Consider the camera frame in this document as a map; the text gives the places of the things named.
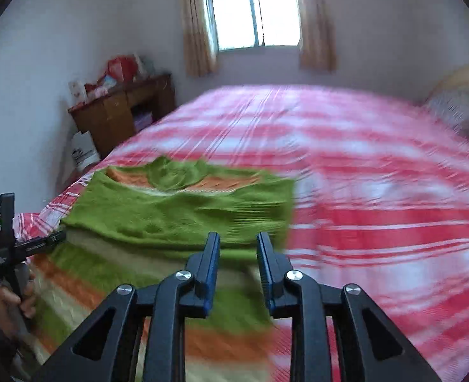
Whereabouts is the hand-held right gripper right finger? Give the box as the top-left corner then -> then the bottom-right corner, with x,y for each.
256,231 -> 444,382

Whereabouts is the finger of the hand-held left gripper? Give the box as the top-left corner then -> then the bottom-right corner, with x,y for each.
15,230 -> 67,256

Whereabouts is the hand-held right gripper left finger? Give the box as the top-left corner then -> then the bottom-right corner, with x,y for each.
31,231 -> 222,382

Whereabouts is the green orange striped sweater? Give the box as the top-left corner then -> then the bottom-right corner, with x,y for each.
27,155 -> 297,382

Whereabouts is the person's left hand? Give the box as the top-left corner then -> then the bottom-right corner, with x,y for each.
0,282 -> 37,328

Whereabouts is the white cardboard box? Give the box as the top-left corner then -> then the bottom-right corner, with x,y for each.
71,131 -> 100,170

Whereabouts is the bed with red plaid sheet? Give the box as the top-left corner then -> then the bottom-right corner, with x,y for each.
0,83 -> 469,382

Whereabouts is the brown wooden desk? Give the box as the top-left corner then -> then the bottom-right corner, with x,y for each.
68,73 -> 176,158

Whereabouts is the red bag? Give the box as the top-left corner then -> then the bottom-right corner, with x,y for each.
106,56 -> 138,85

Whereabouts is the beige curtain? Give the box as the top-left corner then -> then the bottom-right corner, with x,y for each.
293,0 -> 337,73
181,0 -> 219,77

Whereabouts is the striped pillow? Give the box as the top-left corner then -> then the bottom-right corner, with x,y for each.
424,88 -> 469,145

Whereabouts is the bright window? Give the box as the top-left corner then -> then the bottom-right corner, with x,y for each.
202,0 -> 301,52

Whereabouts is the cream wooden headboard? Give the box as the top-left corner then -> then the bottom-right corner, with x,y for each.
432,63 -> 469,102

